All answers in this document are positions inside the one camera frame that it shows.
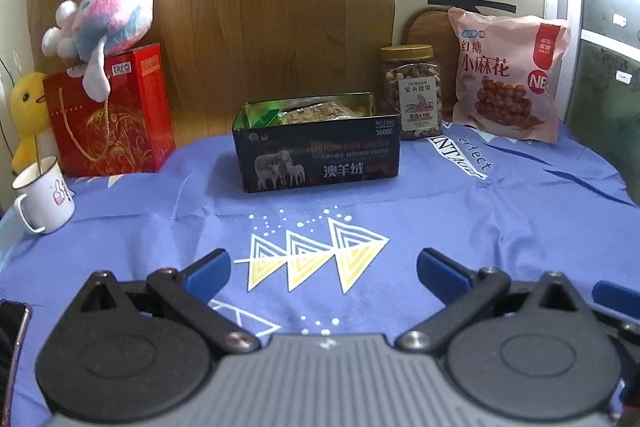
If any light blue sheet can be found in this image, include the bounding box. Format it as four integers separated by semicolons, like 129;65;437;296
0;207;28;268

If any clear nut jar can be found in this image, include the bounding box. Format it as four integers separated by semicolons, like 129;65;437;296
380;45;444;141

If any black tin box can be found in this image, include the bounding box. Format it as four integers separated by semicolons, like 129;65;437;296
231;92;402;194

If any pink snack bag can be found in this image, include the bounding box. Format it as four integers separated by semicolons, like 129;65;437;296
447;6;572;144

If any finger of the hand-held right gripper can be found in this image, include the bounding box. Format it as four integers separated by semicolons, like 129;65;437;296
591;281;640;338

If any pastel plush toy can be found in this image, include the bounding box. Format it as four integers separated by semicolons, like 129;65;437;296
41;0;165;102

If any blue printed cloth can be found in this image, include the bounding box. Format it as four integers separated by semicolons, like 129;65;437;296
0;119;640;427

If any wooden cutting board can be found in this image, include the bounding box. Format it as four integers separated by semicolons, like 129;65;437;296
401;7;458;105

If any white enamel mug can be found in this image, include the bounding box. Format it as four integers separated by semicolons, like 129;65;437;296
12;156;76;235

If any yellow duck plush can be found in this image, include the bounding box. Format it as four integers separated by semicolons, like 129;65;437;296
11;72;58;172

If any red gift bag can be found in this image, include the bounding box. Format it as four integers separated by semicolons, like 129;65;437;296
42;43;176;178

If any dark smartphone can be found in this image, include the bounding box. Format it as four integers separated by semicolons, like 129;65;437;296
0;300;32;413

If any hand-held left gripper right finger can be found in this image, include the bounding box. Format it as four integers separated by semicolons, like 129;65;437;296
395;248;590;354

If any dark glass window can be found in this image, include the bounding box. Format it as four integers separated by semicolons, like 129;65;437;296
565;0;640;208

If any large wooden panel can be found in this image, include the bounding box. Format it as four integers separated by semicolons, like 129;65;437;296
25;0;396;152

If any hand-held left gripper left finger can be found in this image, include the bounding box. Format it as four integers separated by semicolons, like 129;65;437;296
75;249;261;354

